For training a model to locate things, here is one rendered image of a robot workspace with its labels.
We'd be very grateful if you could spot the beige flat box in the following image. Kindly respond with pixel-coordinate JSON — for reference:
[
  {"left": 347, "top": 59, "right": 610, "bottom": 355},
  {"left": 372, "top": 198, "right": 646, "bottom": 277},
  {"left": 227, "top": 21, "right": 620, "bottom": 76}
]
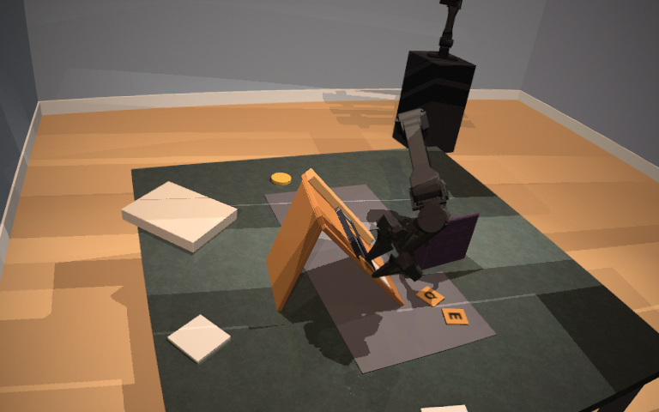
[{"left": 121, "top": 182, "right": 237, "bottom": 252}]

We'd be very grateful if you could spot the yellow round disc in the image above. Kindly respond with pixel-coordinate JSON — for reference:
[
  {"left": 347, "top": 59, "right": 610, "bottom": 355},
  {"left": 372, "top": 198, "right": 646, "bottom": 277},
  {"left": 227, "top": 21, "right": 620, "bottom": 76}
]
[{"left": 271, "top": 173, "right": 291, "bottom": 185}]

